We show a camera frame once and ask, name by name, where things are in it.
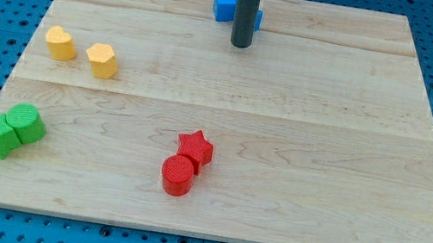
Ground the blue cube block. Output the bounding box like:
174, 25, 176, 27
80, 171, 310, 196
212, 0, 237, 22

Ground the red star block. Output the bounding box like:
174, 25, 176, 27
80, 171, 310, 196
176, 130, 214, 175

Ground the red cylinder block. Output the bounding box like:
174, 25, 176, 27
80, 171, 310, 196
161, 154, 195, 196

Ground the light wooden board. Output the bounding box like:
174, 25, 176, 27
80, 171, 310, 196
0, 0, 433, 243

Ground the blue block behind rod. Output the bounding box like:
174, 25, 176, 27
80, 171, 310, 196
254, 9, 263, 32

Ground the yellow hexagon block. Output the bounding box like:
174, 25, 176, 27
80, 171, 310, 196
85, 43, 118, 79

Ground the yellow heart block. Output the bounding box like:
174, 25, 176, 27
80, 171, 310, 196
45, 25, 77, 61

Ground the green cylinder block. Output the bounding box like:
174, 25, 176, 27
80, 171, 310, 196
6, 103, 46, 144

